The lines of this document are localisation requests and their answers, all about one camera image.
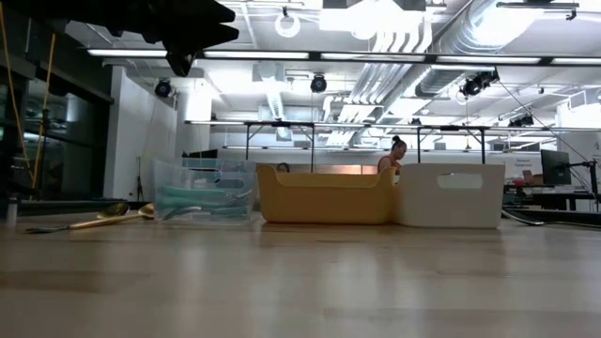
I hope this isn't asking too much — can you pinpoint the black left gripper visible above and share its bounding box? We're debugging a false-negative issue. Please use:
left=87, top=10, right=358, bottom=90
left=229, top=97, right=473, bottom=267
left=131, top=0, right=240, bottom=78

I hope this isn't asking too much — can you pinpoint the teal-handled silver spoon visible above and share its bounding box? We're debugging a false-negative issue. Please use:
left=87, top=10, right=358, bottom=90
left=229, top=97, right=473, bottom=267
left=157, top=196, right=227, bottom=211
left=163, top=205, right=251, bottom=221

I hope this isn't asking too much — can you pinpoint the black bar with light strips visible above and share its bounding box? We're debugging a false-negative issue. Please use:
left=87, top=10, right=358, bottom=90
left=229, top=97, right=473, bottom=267
left=86, top=48, right=601, bottom=66

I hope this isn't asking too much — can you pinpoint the teal plastic bin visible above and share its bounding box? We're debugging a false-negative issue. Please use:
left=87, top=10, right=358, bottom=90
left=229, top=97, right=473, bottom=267
left=180, top=157, right=290, bottom=187

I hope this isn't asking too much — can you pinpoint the clear plastic bin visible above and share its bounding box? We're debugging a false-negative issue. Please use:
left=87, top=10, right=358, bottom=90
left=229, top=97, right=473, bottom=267
left=150, top=157, right=258, bottom=225

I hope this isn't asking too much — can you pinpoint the thin black tripod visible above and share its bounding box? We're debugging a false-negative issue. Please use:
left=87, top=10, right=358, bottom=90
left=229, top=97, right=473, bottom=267
left=132, top=155, right=146, bottom=204

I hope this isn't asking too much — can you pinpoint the yellow plastic bin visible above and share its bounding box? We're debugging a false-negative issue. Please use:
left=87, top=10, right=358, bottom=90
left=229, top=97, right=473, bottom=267
left=255, top=162, right=398, bottom=225

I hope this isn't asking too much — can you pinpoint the person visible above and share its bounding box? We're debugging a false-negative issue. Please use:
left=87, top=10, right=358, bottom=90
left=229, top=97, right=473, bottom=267
left=377, top=134, right=408, bottom=176

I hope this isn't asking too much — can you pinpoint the black spotlight cluster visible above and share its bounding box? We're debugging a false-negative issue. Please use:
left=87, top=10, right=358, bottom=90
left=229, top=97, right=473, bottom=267
left=458, top=69, right=501, bottom=99

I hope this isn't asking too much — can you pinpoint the white plastic bin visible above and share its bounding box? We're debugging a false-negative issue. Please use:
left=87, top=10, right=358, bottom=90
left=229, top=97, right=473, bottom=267
left=393, top=161, right=507, bottom=230

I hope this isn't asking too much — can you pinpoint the cardboard box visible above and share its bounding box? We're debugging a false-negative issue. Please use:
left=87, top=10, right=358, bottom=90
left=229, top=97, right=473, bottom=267
left=522, top=168, right=545, bottom=186

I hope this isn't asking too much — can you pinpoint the black monitor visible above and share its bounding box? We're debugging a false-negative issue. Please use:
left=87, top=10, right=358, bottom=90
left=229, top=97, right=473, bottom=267
left=539, top=148, right=573, bottom=187

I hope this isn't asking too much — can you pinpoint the dark office desk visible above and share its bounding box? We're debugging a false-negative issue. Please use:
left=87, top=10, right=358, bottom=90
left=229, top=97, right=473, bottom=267
left=504, top=185, right=601, bottom=211

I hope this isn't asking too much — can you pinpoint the white ring lamp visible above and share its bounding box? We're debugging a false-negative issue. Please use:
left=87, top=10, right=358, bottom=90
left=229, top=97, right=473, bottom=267
left=273, top=12, right=302, bottom=39

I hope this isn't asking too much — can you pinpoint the black frame stand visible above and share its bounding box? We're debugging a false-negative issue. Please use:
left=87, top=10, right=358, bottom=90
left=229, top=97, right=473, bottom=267
left=415, top=124, right=490, bottom=165
left=242, top=120, right=316, bottom=174

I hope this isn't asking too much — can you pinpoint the yellow power cable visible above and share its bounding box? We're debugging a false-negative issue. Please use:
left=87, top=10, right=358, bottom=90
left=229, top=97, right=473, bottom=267
left=0, top=2, right=57, bottom=189

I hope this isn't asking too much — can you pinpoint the silver ventilation duct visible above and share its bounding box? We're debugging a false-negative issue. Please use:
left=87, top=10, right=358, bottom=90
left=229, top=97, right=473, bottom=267
left=415, top=0, right=506, bottom=99

